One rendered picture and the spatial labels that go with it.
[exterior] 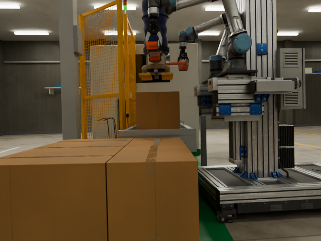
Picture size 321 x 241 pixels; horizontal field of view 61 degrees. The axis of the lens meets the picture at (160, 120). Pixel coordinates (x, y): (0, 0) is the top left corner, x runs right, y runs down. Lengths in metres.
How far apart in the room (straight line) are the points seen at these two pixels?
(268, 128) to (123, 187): 1.42
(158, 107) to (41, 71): 10.60
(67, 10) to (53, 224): 2.62
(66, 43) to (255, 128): 2.27
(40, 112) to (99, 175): 11.53
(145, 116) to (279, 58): 1.21
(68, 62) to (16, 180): 2.18
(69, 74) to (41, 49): 9.70
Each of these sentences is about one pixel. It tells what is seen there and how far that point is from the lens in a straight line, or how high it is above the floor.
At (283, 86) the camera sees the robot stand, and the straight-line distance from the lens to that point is 2.01.
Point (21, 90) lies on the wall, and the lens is 13.01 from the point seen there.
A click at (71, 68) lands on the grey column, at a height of 1.29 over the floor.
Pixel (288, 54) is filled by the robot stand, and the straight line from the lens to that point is 2.37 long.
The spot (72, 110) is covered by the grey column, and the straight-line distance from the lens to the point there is 3.28.
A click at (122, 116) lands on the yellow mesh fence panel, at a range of 3.22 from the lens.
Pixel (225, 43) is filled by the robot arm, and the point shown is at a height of 1.39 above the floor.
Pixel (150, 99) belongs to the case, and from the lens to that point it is 2.48.
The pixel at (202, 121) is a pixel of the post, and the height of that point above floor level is 0.66.
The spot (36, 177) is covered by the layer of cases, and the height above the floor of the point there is 0.49.
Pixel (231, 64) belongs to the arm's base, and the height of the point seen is 1.09.
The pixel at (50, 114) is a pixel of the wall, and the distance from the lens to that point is 12.57.
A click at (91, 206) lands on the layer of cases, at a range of 1.27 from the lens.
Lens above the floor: 0.75
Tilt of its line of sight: 1 degrees down
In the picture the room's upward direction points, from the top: 1 degrees counter-clockwise
